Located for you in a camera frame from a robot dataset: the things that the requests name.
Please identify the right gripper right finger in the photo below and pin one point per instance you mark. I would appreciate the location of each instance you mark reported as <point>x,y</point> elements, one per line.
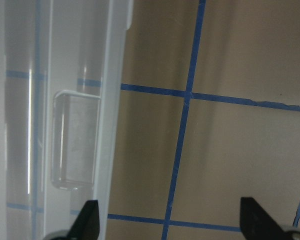
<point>256,223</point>

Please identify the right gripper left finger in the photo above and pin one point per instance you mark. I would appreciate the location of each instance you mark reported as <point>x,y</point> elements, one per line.
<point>87,224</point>

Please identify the clear plastic box lid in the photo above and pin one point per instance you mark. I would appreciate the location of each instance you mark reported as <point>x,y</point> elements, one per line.
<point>60,77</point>

